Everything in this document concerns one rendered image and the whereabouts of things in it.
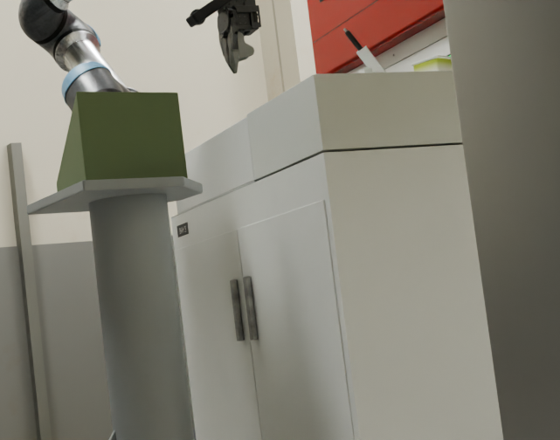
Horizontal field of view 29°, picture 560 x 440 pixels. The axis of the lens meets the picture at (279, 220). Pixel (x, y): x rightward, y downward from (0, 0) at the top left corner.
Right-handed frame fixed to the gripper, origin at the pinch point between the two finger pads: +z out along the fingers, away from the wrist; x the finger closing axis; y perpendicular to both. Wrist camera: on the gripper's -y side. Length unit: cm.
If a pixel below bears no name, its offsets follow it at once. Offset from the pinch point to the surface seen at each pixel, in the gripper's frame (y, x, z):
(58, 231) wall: -5, 184, 16
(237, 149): -3.9, -7.3, 20.4
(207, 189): -3.9, 15.0, 26.0
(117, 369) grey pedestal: -39, -17, 65
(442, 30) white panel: 59, 0, -9
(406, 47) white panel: 59, 19, -9
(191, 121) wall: 57, 194, -26
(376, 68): 26.7, -19.7, 5.8
